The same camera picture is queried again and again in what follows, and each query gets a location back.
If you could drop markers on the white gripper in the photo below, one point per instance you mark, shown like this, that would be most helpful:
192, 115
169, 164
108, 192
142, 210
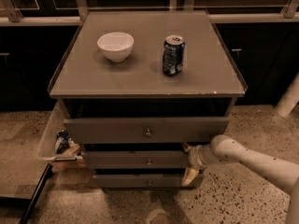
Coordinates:
193, 157

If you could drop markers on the grey drawer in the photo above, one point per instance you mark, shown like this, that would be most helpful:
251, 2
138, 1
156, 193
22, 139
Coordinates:
135, 159
139, 181
145, 130

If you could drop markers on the grey top drawer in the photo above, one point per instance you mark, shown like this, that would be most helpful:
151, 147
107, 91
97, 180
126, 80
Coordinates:
145, 130

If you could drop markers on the grey bottom drawer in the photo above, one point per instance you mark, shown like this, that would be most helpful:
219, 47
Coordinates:
139, 181

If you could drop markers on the grey drawer cabinet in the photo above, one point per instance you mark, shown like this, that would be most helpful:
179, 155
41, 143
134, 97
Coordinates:
90, 86

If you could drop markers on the blue soda can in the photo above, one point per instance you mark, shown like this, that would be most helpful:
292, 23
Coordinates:
173, 55

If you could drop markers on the blue snack bag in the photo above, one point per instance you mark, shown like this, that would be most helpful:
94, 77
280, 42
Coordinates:
62, 141

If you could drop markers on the clear plastic bin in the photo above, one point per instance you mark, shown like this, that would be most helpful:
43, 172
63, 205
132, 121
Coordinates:
47, 148

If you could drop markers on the white ceramic bowl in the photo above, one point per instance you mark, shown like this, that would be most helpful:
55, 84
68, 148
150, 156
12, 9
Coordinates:
116, 46

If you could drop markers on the black pole on floor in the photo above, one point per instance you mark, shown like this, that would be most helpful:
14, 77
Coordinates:
29, 208

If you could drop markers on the dark background counter cabinets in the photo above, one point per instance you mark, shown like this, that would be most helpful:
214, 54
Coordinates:
259, 34

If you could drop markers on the white post at right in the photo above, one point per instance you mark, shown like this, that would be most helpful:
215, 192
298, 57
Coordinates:
289, 99

